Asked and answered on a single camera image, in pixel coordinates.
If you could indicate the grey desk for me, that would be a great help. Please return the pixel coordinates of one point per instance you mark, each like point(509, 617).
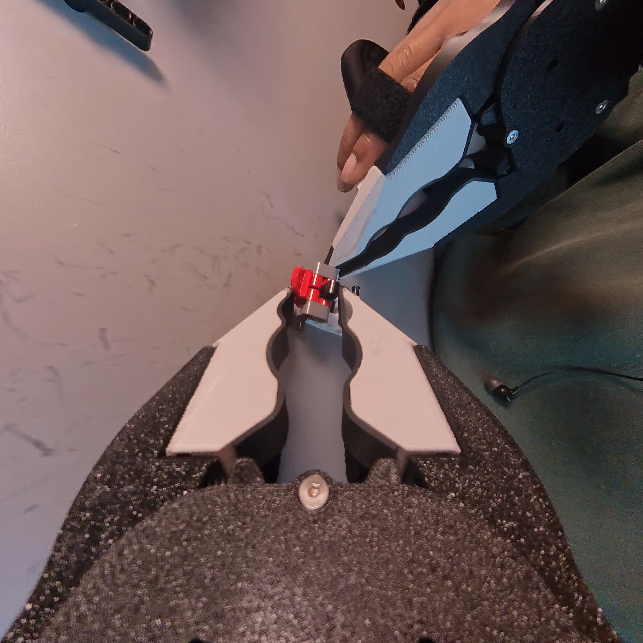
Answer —
point(121, 251)

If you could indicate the toy vehicle chassis build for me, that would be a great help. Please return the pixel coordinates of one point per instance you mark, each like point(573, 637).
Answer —
point(116, 15)

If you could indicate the green sweatshirt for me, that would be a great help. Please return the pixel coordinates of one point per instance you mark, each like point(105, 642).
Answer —
point(553, 402)

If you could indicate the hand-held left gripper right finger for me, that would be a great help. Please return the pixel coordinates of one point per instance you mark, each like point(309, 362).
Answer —
point(397, 397)

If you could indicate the red toy brick piece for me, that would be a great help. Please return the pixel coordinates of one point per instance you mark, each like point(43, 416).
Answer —
point(306, 284)

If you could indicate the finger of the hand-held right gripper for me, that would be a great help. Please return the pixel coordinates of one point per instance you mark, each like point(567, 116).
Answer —
point(442, 216)
point(402, 191)

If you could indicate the white toy brick piece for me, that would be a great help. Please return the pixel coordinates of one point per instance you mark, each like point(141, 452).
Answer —
point(327, 301)

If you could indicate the person's right hand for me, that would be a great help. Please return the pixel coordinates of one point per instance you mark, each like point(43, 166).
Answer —
point(387, 100)

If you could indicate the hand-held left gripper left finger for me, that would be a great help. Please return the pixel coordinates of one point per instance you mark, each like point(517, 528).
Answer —
point(231, 392)

